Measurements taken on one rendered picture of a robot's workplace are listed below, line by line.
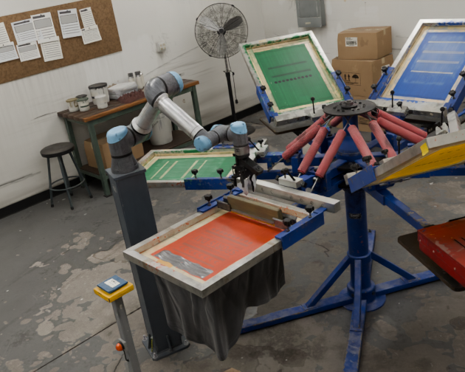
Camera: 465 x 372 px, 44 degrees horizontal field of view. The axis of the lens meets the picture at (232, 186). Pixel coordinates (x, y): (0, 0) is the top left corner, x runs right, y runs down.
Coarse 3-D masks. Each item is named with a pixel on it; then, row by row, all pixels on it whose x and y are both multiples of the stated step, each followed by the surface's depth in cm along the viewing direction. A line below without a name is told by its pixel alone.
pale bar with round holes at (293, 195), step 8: (248, 184) 316; (256, 184) 310; (264, 184) 308; (272, 184) 307; (264, 192) 308; (272, 192) 305; (280, 192) 298; (288, 192) 294; (296, 192) 293; (304, 192) 291; (288, 200) 297; (296, 200) 292; (304, 200) 288; (312, 200) 283; (320, 200) 280; (328, 200) 279; (336, 200) 277; (328, 208) 277; (336, 208) 276
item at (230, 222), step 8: (224, 216) 298; (232, 216) 297; (240, 216) 296; (208, 224) 292; (216, 224) 291; (224, 224) 290; (232, 224) 288; (240, 224) 287; (248, 224) 286; (192, 232) 287; (200, 232) 285; (232, 232) 280; (184, 240) 281; (168, 248) 275; (184, 256) 266
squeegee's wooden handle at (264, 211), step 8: (232, 200) 294; (240, 200) 290; (248, 200) 287; (232, 208) 297; (240, 208) 292; (248, 208) 287; (256, 208) 282; (264, 208) 278; (272, 208) 275; (264, 216) 280; (272, 216) 275; (280, 216) 274
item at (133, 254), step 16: (288, 208) 288; (176, 224) 290; (192, 224) 294; (144, 240) 279; (160, 240) 281; (272, 240) 260; (128, 256) 268; (144, 256) 264; (256, 256) 250; (160, 272) 251; (176, 272) 246; (224, 272) 241; (240, 272) 244; (192, 288) 235; (208, 288) 233
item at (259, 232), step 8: (256, 224) 285; (264, 224) 283; (240, 232) 279; (248, 232) 278; (256, 232) 277; (264, 232) 276; (272, 232) 274; (256, 240) 270; (264, 240) 269; (248, 248) 264; (256, 248) 263; (232, 256) 259; (240, 256) 258; (200, 264) 257; (224, 264) 254; (216, 272) 248
